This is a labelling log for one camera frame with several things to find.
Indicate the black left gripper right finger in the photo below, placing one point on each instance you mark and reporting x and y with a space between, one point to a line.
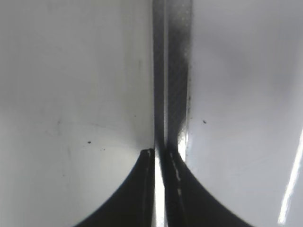
187 202

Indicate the white magnetic whiteboard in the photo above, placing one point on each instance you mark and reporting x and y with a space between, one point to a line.
228 97

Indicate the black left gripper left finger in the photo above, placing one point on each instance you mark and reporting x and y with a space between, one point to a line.
131 205

